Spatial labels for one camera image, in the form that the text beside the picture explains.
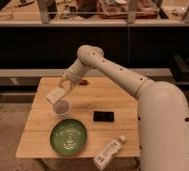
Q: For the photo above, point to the white sponge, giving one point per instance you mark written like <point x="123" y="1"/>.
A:
<point x="55" y="95"/>

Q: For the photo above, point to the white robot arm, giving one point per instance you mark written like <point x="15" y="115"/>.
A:
<point x="163" y="110"/>

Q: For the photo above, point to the black rectangular block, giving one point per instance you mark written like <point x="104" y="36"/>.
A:
<point x="103" y="116"/>

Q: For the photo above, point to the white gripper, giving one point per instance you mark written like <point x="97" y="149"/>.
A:
<point x="67" y="83"/>

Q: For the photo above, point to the wooden table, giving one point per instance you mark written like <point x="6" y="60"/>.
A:
<point x="100" y="94"/>

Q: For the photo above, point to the background workbench shelf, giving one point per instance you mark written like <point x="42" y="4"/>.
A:
<point x="95" y="13"/>

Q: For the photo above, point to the dark red oblong object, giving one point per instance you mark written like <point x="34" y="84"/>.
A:
<point x="83" y="82"/>

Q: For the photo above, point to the white ceramic cup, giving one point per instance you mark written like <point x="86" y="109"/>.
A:
<point x="61" y="109"/>

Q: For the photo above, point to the white plastic bottle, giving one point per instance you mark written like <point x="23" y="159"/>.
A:
<point x="107" y="154"/>

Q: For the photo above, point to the green plate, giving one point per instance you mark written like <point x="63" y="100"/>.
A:
<point x="68" y="137"/>

